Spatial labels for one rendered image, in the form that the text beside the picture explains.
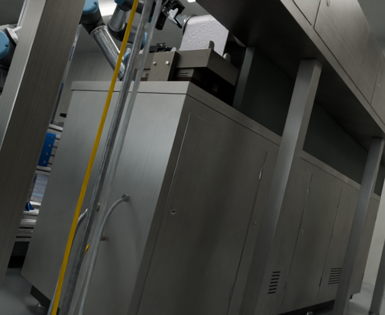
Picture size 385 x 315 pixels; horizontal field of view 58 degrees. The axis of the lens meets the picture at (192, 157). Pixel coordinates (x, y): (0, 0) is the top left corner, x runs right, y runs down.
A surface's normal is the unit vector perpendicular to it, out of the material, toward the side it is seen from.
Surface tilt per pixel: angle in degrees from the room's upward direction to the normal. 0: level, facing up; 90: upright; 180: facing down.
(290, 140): 90
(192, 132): 90
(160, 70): 90
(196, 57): 90
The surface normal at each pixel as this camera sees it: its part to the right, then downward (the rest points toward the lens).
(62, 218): -0.62, -0.22
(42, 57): 0.74, 0.15
